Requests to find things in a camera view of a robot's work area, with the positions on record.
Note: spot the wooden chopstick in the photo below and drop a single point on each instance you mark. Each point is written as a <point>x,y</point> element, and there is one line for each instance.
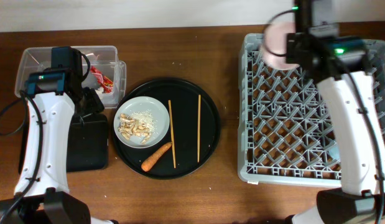
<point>198,128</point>
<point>172,133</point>

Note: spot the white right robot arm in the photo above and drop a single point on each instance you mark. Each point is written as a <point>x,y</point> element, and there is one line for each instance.
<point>339,66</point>

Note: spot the round black tray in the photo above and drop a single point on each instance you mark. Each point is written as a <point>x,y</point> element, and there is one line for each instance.
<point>184,99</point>

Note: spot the orange carrot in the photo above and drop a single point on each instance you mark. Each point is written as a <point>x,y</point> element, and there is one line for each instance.
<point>150,162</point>

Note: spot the light blue cup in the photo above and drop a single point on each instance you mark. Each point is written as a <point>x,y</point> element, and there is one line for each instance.
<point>333,152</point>

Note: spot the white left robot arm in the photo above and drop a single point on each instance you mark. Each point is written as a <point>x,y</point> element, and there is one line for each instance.
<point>42,194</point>

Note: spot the peanut shells food scraps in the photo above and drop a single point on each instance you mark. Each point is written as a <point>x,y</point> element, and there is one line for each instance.
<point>139,124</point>

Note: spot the grey plate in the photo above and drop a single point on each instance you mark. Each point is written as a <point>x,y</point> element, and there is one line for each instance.
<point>160,115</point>

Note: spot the clear plastic bin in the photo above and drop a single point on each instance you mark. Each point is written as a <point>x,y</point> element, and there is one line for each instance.
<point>103,57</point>

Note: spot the red snack wrapper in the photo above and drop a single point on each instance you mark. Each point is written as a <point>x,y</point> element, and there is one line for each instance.
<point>106,85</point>

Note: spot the white bowl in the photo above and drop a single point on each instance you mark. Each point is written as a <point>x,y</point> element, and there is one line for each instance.
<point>275,37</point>

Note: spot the black rectangular tray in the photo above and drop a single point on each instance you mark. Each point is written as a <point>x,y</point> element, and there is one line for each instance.
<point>88,144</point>

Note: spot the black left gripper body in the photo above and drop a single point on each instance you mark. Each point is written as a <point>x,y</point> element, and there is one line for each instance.
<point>91,104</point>

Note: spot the grey dishwasher rack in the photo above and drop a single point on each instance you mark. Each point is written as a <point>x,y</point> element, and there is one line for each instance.
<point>284,127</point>

